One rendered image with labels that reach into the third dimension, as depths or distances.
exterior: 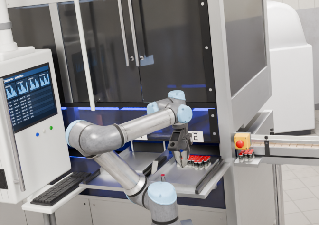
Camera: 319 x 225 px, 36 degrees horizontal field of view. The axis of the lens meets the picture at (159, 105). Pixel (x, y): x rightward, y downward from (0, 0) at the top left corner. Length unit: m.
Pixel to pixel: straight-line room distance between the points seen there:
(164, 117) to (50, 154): 1.08
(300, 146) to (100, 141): 1.22
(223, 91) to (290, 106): 3.03
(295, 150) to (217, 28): 0.76
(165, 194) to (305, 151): 0.90
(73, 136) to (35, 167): 0.91
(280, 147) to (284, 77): 2.80
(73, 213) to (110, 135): 1.52
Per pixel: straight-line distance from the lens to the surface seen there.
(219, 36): 2.48
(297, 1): 6.34
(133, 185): 2.13
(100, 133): 1.85
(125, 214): 3.09
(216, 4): 2.47
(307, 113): 5.60
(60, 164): 2.98
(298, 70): 5.45
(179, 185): 2.37
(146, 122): 1.95
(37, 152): 2.82
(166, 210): 2.08
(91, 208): 3.20
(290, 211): 4.04
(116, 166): 2.05
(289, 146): 2.69
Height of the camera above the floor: 1.87
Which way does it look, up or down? 14 degrees down
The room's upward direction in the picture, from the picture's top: 7 degrees counter-clockwise
